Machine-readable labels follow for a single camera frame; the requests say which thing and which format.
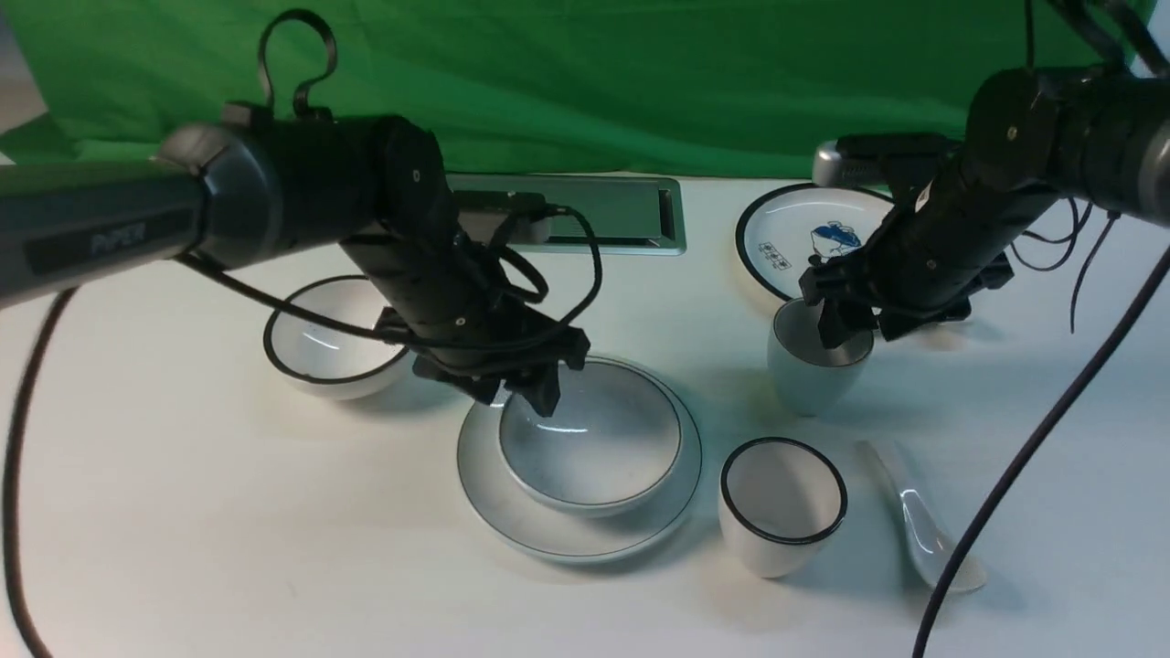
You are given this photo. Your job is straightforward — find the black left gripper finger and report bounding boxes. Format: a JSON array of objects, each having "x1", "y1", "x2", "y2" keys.
[
  {"x1": 446, "y1": 372, "x2": 503, "y2": 407},
  {"x1": 508, "y1": 362, "x2": 560, "y2": 418}
]

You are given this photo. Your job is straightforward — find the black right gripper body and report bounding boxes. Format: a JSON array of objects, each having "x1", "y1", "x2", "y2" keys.
[{"x1": 801, "y1": 247, "x2": 1013, "y2": 341}]

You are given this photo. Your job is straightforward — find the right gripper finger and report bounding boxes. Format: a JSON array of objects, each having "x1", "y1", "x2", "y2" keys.
[{"x1": 815, "y1": 297, "x2": 860, "y2": 349}]

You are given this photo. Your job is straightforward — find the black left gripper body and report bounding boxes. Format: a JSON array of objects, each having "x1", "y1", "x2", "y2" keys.
[{"x1": 377, "y1": 307, "x2": 590, "y2": 385}]

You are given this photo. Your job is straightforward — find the pale blue cup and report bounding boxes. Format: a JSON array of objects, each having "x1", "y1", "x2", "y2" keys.
[{"x1": 766, "y1": 297, "x2": 875, "y2": 417}]

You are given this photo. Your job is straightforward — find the pale blue shallow bowl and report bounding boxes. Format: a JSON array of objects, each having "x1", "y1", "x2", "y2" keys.
[{"x1": 498, "y1": 359, "x2": 684, "y2": 518}]

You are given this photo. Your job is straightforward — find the white ceramic spoon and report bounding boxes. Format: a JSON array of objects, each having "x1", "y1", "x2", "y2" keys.
[{"x1": 856, "y1": 439, "x2": 958, "y2": 587}]

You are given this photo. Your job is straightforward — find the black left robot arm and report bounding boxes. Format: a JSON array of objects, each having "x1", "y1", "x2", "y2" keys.
[{"x1": 1, "y1": 117, "x2": 603, "y2": 414}]

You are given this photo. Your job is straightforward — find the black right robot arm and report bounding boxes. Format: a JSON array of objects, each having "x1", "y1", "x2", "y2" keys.
[{"x1": 799, "y1": 68, "x2": 1169, "y2": 352}]

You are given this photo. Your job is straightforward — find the illustrated plate black rim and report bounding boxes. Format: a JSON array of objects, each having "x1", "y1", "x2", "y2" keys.
[{"x1": 735, "y1": 183, "x2": 893, "y2": 302}]

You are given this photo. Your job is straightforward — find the pale blue large plate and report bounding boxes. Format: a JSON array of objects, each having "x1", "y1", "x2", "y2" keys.
[{"x1": 455, "y1": 356, "x2": 706, "y2": 566}]

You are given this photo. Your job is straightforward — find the white bowl black rim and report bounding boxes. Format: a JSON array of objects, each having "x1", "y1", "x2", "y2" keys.
[{"x1": 262, "y1": 274, "x2": 414, "y2": 400}]

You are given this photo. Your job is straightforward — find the white cup black rim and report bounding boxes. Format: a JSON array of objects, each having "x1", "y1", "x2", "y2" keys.
[{"x1": 718, "y1": 437, "x2": 849, "y2": 580}]

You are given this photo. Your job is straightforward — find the green backdrop cloth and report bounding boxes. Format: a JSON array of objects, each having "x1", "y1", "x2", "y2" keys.
[{"x1": 4, "y1": 1, "x2": 1026, "y2": 178}]

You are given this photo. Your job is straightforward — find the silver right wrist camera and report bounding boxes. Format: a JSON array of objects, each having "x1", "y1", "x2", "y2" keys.
[{"x1": 811, "y1": 133, "x2": 961, "y2": 190}]

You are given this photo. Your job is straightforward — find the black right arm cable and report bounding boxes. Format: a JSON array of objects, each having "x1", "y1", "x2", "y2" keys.
[{"x1": 911, "y1": 0, "x2": 1170, "y2": 658}]

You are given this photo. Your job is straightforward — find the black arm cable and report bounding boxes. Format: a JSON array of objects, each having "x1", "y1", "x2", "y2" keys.
[
  {"x1": 911, "y1": 0, "x2": 1170, "y2": 658},
  {"x1": 2, "y1": 9, "x2": 604, "y2": 658}
]

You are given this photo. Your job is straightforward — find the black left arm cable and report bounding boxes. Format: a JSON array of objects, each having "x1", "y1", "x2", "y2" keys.
[{"x1": 2, "y1": 9, "x2": 604, "y2": 658}]

